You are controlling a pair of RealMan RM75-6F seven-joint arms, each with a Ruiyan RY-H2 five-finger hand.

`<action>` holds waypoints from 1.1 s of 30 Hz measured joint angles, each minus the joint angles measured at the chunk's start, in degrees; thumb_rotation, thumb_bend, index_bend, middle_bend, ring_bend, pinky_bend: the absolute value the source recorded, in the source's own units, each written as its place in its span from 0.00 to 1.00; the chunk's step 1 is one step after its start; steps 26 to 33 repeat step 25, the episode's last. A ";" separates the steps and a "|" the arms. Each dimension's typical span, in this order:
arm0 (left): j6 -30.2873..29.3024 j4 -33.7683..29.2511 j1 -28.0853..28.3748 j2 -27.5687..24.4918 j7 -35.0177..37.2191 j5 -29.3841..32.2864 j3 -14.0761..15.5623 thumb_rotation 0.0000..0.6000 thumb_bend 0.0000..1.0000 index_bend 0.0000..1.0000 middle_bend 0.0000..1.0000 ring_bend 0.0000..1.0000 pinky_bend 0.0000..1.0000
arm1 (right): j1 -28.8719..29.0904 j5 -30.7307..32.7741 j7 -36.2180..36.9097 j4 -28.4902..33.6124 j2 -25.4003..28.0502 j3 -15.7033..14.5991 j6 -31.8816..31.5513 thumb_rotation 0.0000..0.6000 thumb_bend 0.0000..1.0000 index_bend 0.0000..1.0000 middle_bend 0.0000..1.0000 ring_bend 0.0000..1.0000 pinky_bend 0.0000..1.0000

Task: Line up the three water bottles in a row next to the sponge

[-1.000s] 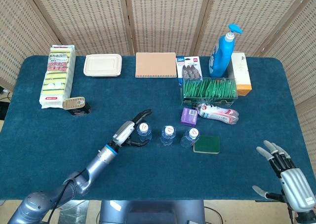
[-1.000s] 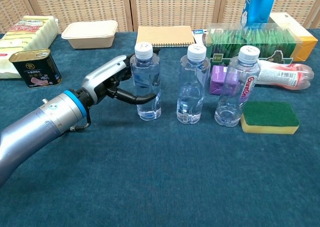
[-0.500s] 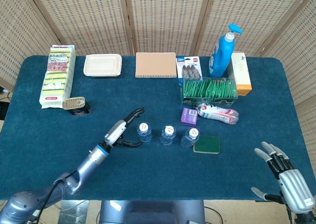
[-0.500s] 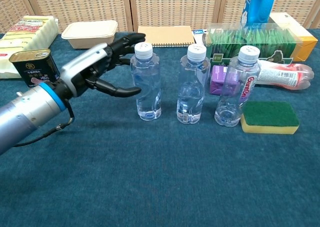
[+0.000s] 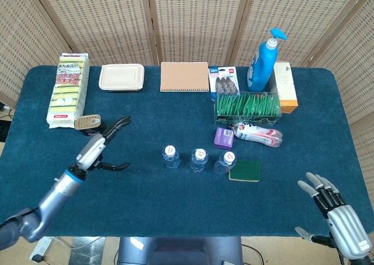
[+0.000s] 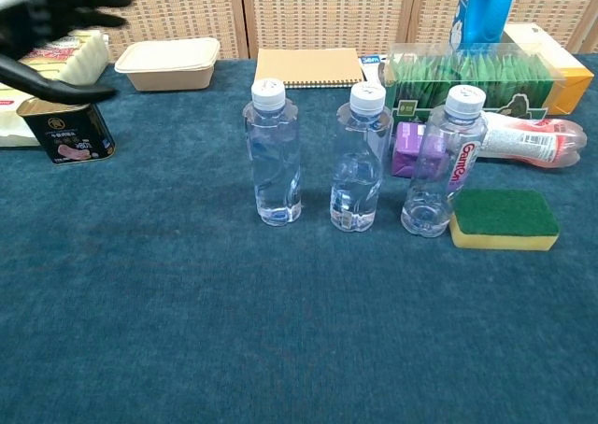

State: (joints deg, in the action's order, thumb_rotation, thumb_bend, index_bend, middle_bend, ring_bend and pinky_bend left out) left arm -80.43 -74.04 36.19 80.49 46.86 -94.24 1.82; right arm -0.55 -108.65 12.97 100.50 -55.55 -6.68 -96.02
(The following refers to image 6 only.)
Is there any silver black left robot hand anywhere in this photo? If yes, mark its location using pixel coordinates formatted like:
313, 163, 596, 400
0, 0, 141, 104

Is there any clear water bottle white cap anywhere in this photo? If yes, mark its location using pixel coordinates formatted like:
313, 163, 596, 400
330, 82, 392, 233
400, 85, 490, 238
241, 78, 303, 227

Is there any yellow sponge multipack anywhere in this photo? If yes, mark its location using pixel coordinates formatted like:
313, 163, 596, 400
0, 28, 109, 148

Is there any beige lidded food container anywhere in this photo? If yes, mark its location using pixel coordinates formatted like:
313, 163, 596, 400
114, 37, 221, 92

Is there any black luncheon meat can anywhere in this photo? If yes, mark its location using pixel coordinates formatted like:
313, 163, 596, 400
16, 97, 117, 165

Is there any brown spiral notebook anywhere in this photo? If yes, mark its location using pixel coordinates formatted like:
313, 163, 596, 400
253, 48, 365, 91

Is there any woven rattan folding screen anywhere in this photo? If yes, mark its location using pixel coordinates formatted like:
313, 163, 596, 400
0, 0, 598, 64

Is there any binder clip blister pack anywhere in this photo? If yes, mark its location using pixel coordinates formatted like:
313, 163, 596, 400
359, 54, 389, 89

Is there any small purple box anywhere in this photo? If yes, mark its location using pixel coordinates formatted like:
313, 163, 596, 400
391, 120, 449, 178

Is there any blue felt table cover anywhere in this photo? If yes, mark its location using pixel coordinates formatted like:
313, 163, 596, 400
0, 52, 598, 424

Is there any blue pump dispenser bottle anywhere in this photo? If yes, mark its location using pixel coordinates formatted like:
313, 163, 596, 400
448, 0, 520, 47

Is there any clear box of green sachets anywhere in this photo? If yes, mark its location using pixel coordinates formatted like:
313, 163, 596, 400
382, 42, 569, 124

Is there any red white tube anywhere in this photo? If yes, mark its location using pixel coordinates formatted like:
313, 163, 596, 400
480, 111, 589, 169

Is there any green yellow scouring sponge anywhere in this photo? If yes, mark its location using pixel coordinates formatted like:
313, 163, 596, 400
448, 189, 561, 251

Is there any white and orange carton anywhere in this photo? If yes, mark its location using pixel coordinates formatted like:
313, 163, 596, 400
502, 21, 595, 116

